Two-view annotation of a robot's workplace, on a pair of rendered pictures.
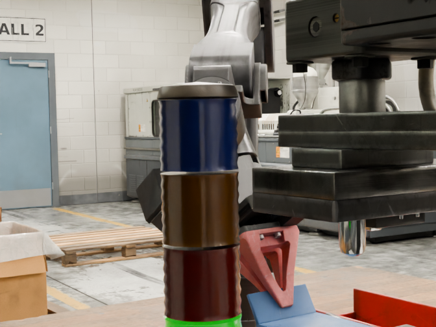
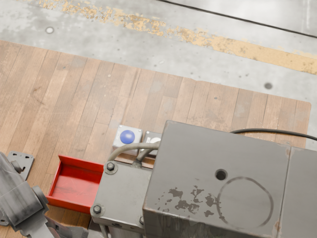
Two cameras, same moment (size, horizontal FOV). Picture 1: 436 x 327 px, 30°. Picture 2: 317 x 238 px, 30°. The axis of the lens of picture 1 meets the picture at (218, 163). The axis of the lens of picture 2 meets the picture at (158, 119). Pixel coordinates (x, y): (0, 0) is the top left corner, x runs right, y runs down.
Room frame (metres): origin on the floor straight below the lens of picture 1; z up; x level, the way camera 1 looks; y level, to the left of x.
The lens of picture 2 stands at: (0.38, 0.05, 2.34)
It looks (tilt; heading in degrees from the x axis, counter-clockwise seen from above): 62 degrees down; 319
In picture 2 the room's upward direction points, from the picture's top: 2 degrees counter-clockwise
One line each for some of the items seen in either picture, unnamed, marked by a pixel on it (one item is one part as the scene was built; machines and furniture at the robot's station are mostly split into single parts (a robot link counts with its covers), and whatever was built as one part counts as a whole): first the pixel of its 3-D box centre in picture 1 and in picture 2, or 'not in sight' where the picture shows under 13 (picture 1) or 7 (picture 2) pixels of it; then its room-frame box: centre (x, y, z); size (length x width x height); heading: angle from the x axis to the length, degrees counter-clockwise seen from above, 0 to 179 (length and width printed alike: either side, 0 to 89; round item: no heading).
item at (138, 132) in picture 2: not in sight; (128, 142); (0.97, -0.34, 0.90); 0.07 x 0.07 x 0.06; 33
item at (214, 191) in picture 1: (200, 206); not in sight; (0.39, 0.01, 1.14); 0.04 x 0.04 x 0.03
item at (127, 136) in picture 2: not in sight; (127, 137); (0.97, -0.34, 0.93); 0.04 x 0.04 x 0.02
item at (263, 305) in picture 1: (329, 317); not in sight; (0.72, -0.10, 1.00); 0.15 x 0.07 x 0.03; 34
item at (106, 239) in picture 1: (107, 244); not in sight; (7.40, 1.03, 0.07); 1.20 x 1.00 x 0.14; 122
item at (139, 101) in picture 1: (198, 117); not in sight; (11.11, 0.24, 1.24); 2.95 x 0.98 x 0.90; 30
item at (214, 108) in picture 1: (198, 134); not in sight; (0.39, 0.01, 1.17); 0.04 x 0.04 x 0.03
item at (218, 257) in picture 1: (202, 278); not in sight; (0.39, 0.01, 1.10); 0.04 x 0.04 x 0.03
